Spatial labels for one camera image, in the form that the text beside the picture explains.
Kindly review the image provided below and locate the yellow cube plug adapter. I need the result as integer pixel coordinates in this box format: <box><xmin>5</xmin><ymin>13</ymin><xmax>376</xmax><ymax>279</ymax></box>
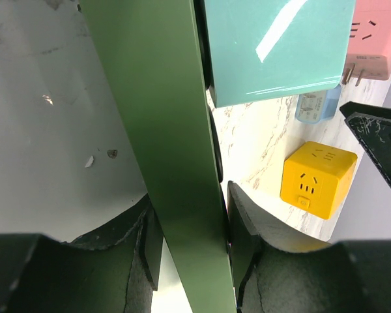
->
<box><xmin>280</xmin><ymin>141</ymin><xmax>358</xmax><ymax>220</ymax></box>

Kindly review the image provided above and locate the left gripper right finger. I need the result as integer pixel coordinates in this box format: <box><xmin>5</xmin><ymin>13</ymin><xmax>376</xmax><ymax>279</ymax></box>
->
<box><xmin>227</xmin><ymin>182</ymin><xmax>391</xmax><ymax>312</ymax></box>

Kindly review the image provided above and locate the teal plug adapter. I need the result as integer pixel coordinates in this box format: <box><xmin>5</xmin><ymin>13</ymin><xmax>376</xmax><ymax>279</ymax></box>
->
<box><xmin>205</xmin><ymin>0</ymin><xmax>356</xmax><ymax>108</ymax></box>

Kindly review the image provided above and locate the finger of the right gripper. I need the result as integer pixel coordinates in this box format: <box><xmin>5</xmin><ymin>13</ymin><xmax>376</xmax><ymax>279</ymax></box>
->
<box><xmin>340</xmin><ymin>101</ymin><xmax>391</xmax><ymax>188</ymax></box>

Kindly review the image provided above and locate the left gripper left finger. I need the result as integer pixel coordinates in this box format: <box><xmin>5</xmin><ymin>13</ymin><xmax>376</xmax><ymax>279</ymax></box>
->
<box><xmin>0</xmin><ymin>196</ymin><xmax>164</xmax><ymax>312</ymax></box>

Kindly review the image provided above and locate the pink cube plug adapter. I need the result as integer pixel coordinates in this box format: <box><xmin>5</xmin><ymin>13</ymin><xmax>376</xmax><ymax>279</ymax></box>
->
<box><xmin>341</xmin><ymin>0</ymin><xmax>391</xmax><ymax>85</ymax></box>

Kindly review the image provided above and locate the green power strip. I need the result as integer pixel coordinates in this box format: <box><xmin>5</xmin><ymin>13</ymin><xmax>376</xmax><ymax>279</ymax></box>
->
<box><xmin>80</xmin><ymin>1</ymin><xmax>236</xmax><ymax>312</ymax></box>

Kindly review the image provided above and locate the light blue plug adapter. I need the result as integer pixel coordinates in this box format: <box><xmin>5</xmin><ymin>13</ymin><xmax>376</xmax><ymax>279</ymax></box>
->
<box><xmin>295</xmin><ymin>84</ymin><xmax>341</xmax><ymax>125</ymax></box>

